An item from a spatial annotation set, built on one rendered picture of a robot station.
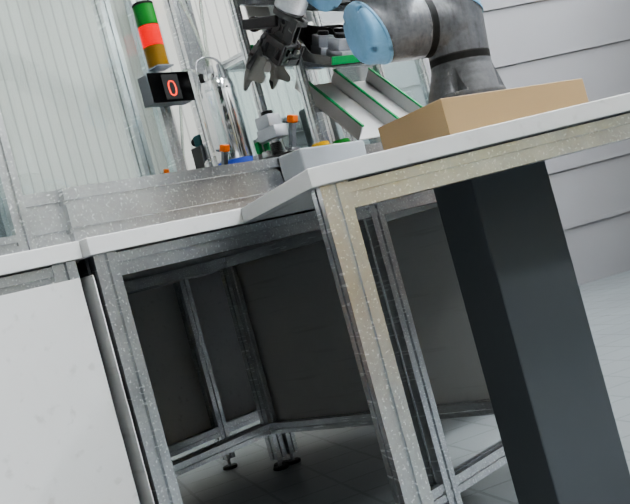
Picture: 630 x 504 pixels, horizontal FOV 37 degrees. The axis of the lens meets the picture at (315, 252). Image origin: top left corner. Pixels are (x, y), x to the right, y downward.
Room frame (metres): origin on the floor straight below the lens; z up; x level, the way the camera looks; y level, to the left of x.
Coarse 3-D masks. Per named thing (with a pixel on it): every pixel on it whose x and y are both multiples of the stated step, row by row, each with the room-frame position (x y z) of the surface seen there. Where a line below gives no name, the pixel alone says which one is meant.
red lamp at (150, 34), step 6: (150, 24) 2.17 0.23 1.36; (156, 24) 2.18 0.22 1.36; (138, 30) 2.18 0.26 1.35; (144, 30) 2.17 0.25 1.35; (150, 30) 2.16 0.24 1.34; (156, 30) 2.17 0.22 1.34; (144, 36) 2.17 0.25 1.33; (150, 36) 2.16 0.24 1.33; (156, 36) 2.17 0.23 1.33; (144, 42) 2.17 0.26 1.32; (150, 42) 2.16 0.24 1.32; (156, 42) 2.17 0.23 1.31; (162, 42) 2.18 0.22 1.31
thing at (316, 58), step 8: (304, 32) 2.60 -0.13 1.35; (312, 32) 2.57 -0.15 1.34; (304, 40) 2.61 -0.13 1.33; (304, 48) 2.41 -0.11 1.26; (304, 56) 2.42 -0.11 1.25; (312, 56) 2.40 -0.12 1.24; (320, 56) 2.37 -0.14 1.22; (328, 56) 2.35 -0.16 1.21; (336, 56) 2.34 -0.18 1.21; (344, 56) 2.36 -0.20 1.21; (352, 56) 2.38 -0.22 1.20; (328, 64) 2.35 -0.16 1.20; (336, 64) 2.35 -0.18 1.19; (344, 64) 2.37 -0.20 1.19
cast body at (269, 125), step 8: (264, 112) 2.23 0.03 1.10; (272, 112) 2.24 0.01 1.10; (256, 120) 2.24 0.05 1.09; (264, 120) 2.22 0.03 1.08; (272, 120) 2.22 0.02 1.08; (280, 120) 2.24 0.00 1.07; (264, 128) 2.23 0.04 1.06; (272, 128) 2.21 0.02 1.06; (280, 128) 2.22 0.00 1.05; (264, 136) 2.23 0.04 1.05; (272, 136) 2.22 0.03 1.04; (280, 136) 2.23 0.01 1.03
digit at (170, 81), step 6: (162, 78) 2.16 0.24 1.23; (168, 78) 2.17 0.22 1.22; (174, 78) 2.18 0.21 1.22; (168, 84) 2.16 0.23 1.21; (174, 84) 2.18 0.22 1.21; (168, 90) 2.16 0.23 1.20; (174, 90) 2.17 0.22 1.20; (180, 90) 2.19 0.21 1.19; (168, 96) 2.16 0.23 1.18; (174, 96) 2.17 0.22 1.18; (180, 96) 2.18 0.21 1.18
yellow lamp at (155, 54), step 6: (144, 48) 2.17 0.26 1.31; (150, 48) 2.16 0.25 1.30; (156, 48) 2.17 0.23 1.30; (162, 48) 2.18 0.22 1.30; (150, 54) 2.17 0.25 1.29; (156, 54) 2.16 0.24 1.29; (162, 54) 2.17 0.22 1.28; (150, 60) 2.17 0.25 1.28; (156, 60) 2.16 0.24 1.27; (162, 60) 2.17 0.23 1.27; (150, 66) 2.17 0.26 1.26
